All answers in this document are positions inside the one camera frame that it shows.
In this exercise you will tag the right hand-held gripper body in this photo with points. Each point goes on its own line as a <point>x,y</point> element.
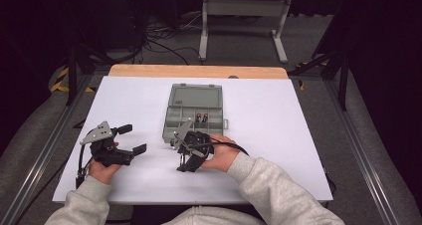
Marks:
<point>197,143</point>

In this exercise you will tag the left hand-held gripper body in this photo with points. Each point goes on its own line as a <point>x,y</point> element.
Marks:
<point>103,150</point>

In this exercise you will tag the black orange battery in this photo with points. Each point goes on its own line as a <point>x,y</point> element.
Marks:
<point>198,118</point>
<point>204,118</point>

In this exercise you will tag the grey compartment storage box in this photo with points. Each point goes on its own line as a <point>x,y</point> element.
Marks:
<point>194,97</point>

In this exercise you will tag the person's left hand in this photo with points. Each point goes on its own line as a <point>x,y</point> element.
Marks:
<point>103,175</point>

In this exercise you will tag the person's right hand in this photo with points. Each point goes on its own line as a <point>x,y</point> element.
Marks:
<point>222,155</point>

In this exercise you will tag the white table board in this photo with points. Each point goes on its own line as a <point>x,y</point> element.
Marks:
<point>132,99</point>

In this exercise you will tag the person's grey hoodie torso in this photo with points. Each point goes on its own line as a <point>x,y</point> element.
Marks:
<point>212,217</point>

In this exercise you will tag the black tripod stand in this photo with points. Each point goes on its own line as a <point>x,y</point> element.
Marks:
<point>71,75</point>
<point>343,85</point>

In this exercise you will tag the dark table grommet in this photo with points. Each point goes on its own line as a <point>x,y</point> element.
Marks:
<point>233,76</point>

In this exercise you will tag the yellow black floor tape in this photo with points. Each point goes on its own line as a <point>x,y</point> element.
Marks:
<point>301,85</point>
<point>58,85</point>

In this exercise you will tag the white metal stand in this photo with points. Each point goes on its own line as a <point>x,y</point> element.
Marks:
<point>245,6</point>

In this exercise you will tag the aluminium floor rail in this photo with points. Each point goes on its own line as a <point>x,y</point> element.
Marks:
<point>43,152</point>
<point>361,152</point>

